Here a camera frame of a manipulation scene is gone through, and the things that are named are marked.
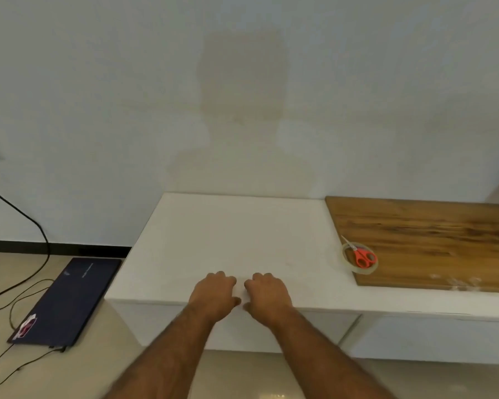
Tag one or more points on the person's left hand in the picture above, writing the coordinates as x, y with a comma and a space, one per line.
211, 298

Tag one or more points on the person's right hand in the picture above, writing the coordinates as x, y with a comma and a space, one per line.
269, 301

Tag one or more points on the person's right thumb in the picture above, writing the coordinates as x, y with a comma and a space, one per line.
247, 307

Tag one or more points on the person's left thumb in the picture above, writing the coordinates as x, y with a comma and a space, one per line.
235, 302

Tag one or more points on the person's left forearm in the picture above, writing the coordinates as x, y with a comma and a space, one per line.
162, 357

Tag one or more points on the person's right forearm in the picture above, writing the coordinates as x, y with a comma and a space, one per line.
328, 357

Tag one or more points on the white table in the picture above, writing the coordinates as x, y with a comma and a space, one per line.
274, 261

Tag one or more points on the clear adhesive tape roll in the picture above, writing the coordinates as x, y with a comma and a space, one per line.
349, 265

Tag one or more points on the dark blue closed laptop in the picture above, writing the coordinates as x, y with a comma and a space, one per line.
64, 302

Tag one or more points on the wooden board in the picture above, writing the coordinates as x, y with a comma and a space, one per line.
424, 240

